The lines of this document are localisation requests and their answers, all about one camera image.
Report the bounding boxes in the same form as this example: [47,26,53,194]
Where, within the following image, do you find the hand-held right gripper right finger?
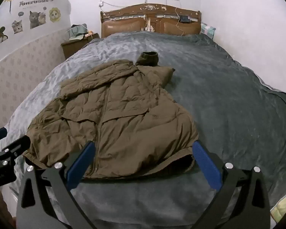
[188,140,271,229]

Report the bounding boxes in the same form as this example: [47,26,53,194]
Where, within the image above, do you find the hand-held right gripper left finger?
[16,141,96,229]

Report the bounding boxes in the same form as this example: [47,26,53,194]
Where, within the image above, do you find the olive puffer jacket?
[22,51,200,180]

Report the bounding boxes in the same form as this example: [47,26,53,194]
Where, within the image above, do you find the grey plush blanket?
[0,31,286,229]

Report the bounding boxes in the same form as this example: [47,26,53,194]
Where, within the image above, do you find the floral bed sheet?
[270,191,286,223]

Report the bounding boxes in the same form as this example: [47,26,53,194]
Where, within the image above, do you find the wooden nightstand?
[61,34,100,60]

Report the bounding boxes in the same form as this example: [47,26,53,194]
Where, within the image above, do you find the green bag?
[67,24,88,41]

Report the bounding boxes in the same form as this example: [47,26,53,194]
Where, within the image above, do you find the plaid pillow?
[200,22,216,40]

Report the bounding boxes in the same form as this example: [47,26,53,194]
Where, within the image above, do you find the wooden bed headboard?
[100,3,202,38]

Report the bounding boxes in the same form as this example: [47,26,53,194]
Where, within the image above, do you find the tabby kitten wall sticker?
[11,20,23,34]

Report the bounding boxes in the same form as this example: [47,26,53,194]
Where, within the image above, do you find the grey cats wall sticker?
[29,10,47,29]

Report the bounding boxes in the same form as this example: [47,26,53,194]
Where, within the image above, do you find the flower cat wall sticker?
[48,7,61,23]

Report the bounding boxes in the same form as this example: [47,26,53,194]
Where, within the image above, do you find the lettering wall sticker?
[18,0,54,7]

